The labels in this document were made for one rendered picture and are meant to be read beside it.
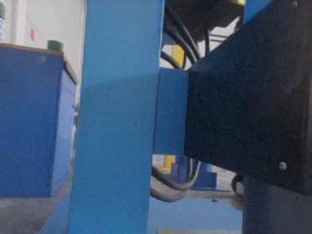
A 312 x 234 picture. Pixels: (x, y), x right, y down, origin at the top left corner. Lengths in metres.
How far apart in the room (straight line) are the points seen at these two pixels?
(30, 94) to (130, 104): 1.27
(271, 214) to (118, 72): 0.47
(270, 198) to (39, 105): 1.42
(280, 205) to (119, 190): 0.37
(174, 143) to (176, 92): 0.11
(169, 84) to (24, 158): 1.33
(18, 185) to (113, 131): 1.31
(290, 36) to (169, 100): 0.30
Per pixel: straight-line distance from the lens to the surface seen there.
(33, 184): 1.74
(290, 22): 0.30
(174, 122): 0.53
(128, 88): 0.51
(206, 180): 2.29
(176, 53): 3.37
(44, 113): 1.70
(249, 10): 0.38
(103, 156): 0.51
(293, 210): 0.66
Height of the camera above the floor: 0.45
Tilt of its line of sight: 2 degrees up
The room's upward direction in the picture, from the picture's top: 4 degrees clockwise
